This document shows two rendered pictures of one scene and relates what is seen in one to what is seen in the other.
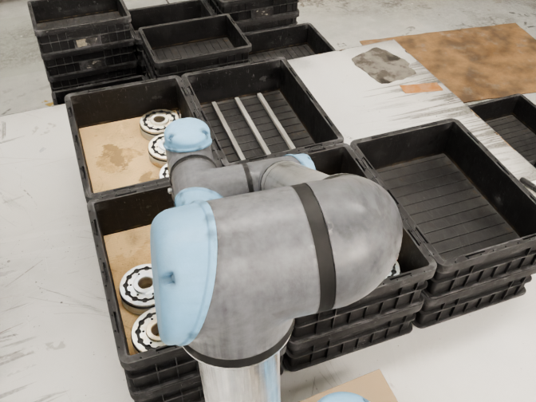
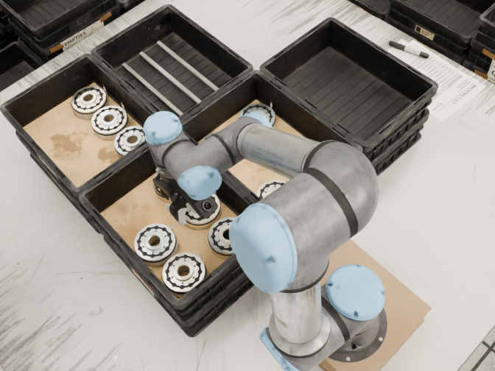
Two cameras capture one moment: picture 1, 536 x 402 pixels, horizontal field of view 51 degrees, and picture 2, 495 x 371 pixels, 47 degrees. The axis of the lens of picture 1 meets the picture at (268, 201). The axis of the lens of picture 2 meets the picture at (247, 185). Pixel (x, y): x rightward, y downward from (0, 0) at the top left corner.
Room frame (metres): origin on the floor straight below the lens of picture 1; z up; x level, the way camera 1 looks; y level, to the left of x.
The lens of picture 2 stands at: (-0.03, 0.17, 2.06)
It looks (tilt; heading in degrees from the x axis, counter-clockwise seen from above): 57 degrees down; 345
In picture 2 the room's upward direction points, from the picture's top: 6 degrees counter-clockwise
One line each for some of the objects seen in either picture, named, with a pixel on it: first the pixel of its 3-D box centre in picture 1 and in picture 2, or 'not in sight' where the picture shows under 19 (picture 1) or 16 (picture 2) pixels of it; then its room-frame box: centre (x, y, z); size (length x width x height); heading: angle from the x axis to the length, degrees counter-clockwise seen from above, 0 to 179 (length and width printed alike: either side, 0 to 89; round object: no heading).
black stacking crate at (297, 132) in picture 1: (257, 125); (173, 74); (1.17, 0.03, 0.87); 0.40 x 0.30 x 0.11; 22
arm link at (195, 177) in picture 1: (210, 194); (199, 166); (0.63, 0.09, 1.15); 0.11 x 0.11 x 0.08; 16
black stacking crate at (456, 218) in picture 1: (442, 202); (345, 91); (0.92, -0.39, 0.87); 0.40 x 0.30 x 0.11; 22
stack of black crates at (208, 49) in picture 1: (197, 83); (72, 32); (2.11, 0.33, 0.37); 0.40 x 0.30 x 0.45; 114
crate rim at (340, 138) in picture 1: (258, 109); (170, 62); (1.17, 0.03, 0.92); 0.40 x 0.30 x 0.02; 22
